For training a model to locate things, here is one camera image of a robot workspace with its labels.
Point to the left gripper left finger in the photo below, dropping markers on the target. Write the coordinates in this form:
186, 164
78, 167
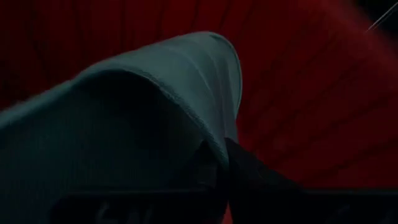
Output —
208, 174

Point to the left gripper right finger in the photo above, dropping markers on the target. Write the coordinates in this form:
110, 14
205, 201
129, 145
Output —
248, 174

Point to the green rubber slide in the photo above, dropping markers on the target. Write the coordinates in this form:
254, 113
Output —
192, 68

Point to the red plastic bin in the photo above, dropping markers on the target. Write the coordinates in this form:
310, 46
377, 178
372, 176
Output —
311, 109

